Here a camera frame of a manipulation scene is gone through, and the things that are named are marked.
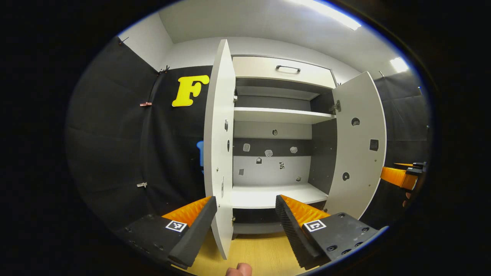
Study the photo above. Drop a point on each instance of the ceiling light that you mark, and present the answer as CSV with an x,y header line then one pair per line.
x,y
399,64
330,13

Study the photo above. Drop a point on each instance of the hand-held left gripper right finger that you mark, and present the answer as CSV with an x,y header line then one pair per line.
x,y
295,237

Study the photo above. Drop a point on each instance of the beige cabinet door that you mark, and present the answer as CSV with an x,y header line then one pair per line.
x,y
358,161
218,115

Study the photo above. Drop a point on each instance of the beige double-door shoe cabinet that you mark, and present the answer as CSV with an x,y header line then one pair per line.
x,y
272,172

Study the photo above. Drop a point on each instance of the black backdrop cloth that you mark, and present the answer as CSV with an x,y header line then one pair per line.
x,y
111,134

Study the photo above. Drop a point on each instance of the white cabinet shelf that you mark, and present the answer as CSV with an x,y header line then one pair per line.
x,y
276,115
261,195

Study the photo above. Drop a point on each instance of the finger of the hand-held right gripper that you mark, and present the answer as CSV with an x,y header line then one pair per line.
x,y
404,165
397,175

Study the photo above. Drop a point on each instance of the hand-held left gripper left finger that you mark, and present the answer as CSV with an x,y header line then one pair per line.
x,y
193,235

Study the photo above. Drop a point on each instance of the black backdrop clip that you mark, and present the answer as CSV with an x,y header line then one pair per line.
x,y
381,73
164,70
123,39

